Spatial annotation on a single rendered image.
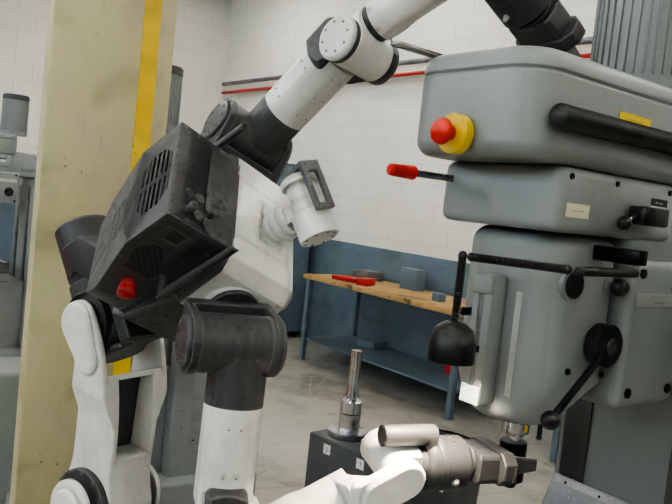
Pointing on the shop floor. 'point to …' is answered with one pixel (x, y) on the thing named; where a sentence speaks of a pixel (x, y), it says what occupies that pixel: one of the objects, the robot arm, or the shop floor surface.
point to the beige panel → (81, 197)
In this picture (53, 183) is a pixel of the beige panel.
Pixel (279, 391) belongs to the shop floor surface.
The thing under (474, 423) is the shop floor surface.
